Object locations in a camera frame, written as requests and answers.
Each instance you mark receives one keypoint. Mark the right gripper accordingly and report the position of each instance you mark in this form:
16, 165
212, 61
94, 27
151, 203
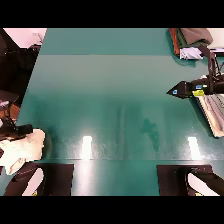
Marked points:
188, 89

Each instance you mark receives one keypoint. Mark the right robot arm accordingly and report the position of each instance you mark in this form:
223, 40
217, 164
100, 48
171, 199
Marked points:
170, 181

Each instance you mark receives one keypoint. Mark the cream T-shirt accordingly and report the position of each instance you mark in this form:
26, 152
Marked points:
23, 151

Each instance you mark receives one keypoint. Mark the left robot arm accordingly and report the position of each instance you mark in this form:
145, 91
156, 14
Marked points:
56, 180

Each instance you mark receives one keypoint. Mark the grey-brown garment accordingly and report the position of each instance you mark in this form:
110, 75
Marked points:
196, 35

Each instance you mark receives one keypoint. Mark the white garment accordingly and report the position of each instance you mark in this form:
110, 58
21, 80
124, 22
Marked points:
190, 53

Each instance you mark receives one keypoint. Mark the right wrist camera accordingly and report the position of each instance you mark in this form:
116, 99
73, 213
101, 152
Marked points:
211, 65

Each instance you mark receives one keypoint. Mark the red garment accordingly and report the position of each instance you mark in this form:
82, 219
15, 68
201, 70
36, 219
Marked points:
173, 41

